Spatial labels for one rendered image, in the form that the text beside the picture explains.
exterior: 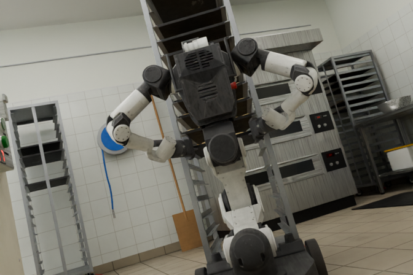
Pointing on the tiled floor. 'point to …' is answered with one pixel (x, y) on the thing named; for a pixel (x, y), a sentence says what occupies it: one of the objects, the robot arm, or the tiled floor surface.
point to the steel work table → (381, 122)
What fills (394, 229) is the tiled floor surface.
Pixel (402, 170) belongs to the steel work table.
